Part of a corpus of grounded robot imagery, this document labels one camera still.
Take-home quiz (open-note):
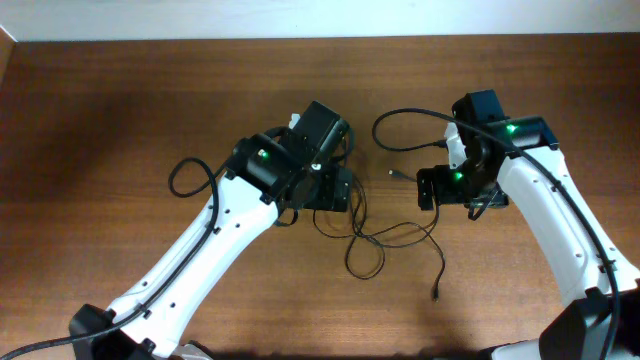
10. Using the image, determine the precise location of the thin black USB cable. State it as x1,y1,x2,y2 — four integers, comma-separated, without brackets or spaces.
312,174,447,303

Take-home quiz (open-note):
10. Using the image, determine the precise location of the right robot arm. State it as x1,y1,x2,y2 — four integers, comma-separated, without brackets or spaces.
417,90,639,359

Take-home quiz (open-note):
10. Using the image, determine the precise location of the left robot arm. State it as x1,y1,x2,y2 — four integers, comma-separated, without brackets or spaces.
69,102,352,359

